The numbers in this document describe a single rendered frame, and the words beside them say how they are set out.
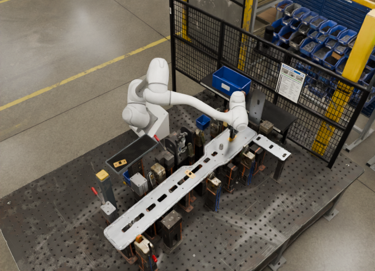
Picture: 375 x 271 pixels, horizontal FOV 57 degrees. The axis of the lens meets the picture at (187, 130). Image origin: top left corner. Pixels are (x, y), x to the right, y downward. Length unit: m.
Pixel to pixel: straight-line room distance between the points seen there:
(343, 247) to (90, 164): 2.38
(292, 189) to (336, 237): 0.89
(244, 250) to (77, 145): 2.37
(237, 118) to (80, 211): 1.37
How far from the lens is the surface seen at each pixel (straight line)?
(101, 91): 4.79
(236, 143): 2.73
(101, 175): 2.38
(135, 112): 2.88
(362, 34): 2.48
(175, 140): 2.48
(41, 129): 4.51
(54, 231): 2.79
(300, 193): 2.92
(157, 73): 2.37
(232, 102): 2.42
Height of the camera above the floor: 3.05
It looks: 47 degrees down
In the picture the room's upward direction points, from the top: straight up
